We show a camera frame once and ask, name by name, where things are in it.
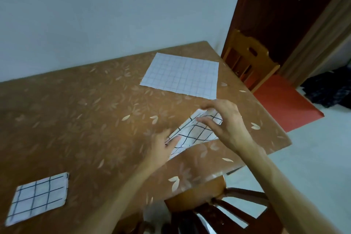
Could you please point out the person's right hand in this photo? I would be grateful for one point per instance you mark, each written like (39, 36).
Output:
(233, 129)

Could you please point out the person's left hand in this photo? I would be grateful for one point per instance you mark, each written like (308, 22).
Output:
(157, 151)

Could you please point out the person's left fingers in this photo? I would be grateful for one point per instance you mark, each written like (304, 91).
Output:
(172, 140)

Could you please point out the person's right thumb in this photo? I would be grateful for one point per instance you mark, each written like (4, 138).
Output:
(207, 123)

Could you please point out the white black-checked cloth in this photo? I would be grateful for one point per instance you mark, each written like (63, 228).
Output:
(193, 135)

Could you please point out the person's left forearm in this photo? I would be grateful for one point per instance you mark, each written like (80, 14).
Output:
(118, 201)

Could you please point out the person's right forearm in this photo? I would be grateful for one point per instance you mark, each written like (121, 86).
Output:
(285, 190)

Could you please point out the white fine-grid cloth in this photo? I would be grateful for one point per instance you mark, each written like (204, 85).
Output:
(182, 74)

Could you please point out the light wooden chair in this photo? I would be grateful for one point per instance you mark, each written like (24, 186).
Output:
(256, 61)

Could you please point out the red floor mat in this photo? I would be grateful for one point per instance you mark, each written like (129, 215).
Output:
(285, 102)

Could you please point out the dark wooden chair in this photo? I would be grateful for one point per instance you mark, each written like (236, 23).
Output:
(219, 212)

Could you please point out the brown floral tablecloth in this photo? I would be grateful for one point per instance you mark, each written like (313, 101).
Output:
(82, 116)

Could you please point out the pile of dark clothes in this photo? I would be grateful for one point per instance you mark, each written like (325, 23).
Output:
(329, 88)

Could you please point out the dark brown wooden door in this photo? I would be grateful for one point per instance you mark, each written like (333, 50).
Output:
(274, 11)

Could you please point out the folded white checked cloth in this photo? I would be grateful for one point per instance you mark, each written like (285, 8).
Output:
(37, 198)

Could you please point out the beige door frame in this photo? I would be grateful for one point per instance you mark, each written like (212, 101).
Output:
(318, 39)

